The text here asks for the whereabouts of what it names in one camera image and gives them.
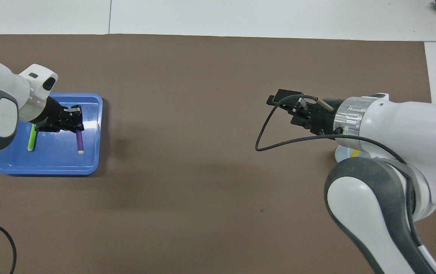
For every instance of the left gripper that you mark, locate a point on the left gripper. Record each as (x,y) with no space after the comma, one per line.
(52,112)

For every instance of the blue plastic tray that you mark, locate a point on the blue plastic tray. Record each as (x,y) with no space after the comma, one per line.
(58,161)

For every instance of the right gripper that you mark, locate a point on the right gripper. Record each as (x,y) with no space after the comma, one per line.
(322,120)

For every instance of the green pen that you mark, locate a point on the green pen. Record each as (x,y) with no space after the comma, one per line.
(31,140)

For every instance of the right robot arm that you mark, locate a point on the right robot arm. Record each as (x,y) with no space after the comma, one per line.
(400,125)

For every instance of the purple pen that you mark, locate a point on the purple pen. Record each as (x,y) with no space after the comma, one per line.
(80,142)

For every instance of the white plate with yellow item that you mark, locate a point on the white plate with yellow item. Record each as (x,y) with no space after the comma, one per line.
(343,155)

